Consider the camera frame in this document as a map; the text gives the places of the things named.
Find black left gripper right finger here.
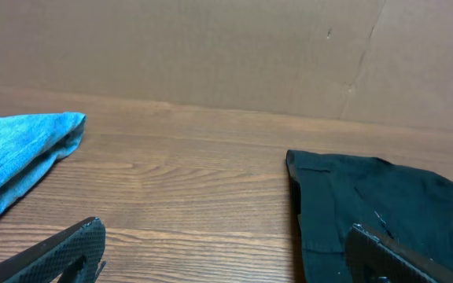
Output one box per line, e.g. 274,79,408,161
344,223,453,283

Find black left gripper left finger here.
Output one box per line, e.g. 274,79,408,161
0,217,106,283

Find black shorts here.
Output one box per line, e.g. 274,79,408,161
286,150,453,282

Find folded blue denim cloth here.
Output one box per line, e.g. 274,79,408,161
0,112,87,215

